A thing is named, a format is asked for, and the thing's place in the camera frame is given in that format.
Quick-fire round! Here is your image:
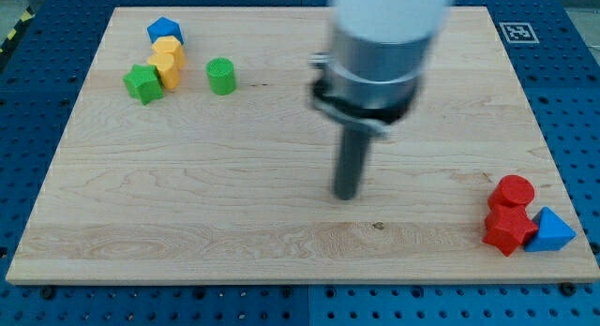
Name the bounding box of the blue pentagon block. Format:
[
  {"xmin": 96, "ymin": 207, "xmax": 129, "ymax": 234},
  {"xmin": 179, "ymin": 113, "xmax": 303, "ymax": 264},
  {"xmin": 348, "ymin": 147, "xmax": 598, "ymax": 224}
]
[{"xmin": 146, "ymin": 17, "xmax": 185, "ymax": 44}]

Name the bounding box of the yellow block lower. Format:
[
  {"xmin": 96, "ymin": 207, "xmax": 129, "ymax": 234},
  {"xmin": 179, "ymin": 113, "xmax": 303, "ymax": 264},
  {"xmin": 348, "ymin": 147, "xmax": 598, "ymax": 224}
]
[{"xmin": 146, "ymin": 52, "xmax": 180, "ymax": 90}]

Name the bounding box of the white fiducial marker tag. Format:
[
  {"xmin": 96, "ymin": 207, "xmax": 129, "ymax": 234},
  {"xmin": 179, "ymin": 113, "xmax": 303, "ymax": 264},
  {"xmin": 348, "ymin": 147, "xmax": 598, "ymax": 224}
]
[{"xmin": 500, "ymin": 22, "xmax": 539, "ymax": 44}]

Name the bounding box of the red star block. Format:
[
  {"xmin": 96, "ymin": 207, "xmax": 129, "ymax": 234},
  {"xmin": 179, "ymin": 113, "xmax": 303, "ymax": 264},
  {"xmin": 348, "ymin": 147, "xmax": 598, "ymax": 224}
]
[{"xmin": 482, "ymin": 204, "xmax": 539, "ymax": 257}]

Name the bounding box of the blue triangle block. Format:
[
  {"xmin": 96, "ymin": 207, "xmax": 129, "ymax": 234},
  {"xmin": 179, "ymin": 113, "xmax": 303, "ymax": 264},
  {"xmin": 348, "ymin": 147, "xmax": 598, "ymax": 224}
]
[{"xmin": 524, "ymin": 206, "xmax": 577, "ymax": 252}]

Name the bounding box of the yellow block upper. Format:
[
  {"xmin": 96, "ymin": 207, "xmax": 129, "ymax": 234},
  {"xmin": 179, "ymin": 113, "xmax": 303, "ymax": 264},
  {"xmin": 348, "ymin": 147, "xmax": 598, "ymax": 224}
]
[{"xmin": 152, "ymin": 36, "xmax": 187, "ymax": 68}]

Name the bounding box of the yellow black hazard tape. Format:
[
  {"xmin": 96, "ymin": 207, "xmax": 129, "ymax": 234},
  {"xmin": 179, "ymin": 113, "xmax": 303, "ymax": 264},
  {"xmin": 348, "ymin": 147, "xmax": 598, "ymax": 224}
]
[{"xmin": 1, "ymin": 6, "xmax": 36, "ymax": 55}]

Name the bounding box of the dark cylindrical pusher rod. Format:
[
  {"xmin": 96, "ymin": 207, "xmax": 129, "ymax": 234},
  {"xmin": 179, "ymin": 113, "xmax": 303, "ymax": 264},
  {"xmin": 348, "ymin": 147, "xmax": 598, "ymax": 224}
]
[{"xmin": 333, "ymin": 126, "xmax": 370, "ymax": 200}]

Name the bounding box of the red cylinder block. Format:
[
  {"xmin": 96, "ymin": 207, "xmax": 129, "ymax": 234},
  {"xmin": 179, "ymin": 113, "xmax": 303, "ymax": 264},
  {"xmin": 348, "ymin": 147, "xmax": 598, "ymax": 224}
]
[{"xmin": 487, "ymin": 174, "xmax": 535, "ymax": 209}]

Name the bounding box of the green cylinder block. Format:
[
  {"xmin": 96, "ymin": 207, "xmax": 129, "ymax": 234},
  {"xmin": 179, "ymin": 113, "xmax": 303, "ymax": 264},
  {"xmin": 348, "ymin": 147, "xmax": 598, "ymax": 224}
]
[{"xmin": 206, "ymin": 57, "xmax": 237, "ymax": 96}]

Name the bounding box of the light wooden board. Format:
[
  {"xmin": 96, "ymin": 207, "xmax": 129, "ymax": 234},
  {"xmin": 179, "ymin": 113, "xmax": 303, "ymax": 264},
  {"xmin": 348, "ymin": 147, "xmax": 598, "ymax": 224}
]
[{"xmin": 7, "ymin": 7, "xmax": 599, "ymax": 286}]

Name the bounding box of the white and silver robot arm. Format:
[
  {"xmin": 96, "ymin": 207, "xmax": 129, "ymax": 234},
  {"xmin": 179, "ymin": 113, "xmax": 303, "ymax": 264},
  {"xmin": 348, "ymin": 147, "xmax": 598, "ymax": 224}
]
[{"xmin": 311, "ymin": 0, "xmax": 454, "ymax": 136}]

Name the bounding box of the green star block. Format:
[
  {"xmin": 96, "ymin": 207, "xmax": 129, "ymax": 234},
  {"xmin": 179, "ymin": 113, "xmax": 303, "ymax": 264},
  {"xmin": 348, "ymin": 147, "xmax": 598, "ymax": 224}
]
[{"xmin": 122, "ymin": 64, "xmax": 164, "ymax": 105}]

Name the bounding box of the yellow block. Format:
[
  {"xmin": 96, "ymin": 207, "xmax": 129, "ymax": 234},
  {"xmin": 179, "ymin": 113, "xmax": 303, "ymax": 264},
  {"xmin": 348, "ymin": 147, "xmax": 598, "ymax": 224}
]
[
  {"xmin": 146, "ymin": 52, "xmax": 180, "ymax": 90},
  {"xmin": 152, "ymin": 36, "xmax": 187, "ymax": 68}
]

